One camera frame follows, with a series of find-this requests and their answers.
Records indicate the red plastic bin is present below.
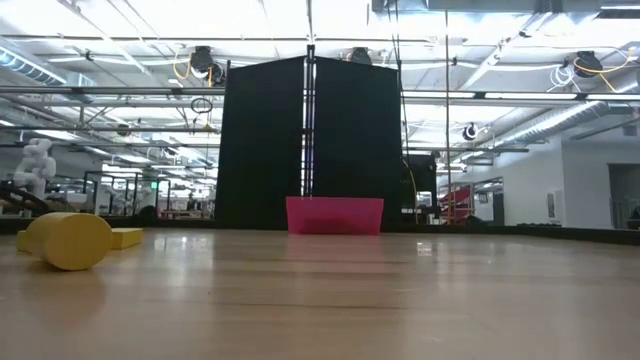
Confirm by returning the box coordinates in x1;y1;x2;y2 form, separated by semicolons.
285;195;385;237

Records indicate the yellow wooden cylinder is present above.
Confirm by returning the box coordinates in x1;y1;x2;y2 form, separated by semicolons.
24;211;114;272

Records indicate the tall black cabinet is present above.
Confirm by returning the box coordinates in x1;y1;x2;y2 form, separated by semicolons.
399;153;439;225

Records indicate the red rack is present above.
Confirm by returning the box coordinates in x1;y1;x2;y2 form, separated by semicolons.
438;183;475;225

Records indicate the grey horizontal pipe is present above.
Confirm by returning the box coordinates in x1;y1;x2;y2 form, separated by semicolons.
0;84;640;107

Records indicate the grey door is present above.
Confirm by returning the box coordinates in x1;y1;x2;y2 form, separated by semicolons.
607;162;640;230

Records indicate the black ceiling cable reel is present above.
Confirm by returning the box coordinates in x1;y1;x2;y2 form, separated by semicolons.
172;44;226;86
573;49;605;79
348;46;374;66

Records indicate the yellow extension cable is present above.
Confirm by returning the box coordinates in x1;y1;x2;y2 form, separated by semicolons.
443;9;452;225

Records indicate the hanging black cable loop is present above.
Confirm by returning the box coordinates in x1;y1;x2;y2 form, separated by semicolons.
189;95;215;115

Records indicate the black metal frame cell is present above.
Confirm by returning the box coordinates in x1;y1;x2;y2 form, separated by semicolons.
82;169;172;217

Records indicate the white wall box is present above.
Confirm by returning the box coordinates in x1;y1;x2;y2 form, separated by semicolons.
544;189;565;225

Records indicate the silver air duct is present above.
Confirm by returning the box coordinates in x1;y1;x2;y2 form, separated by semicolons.
0;47;69;86
479;82;640;149

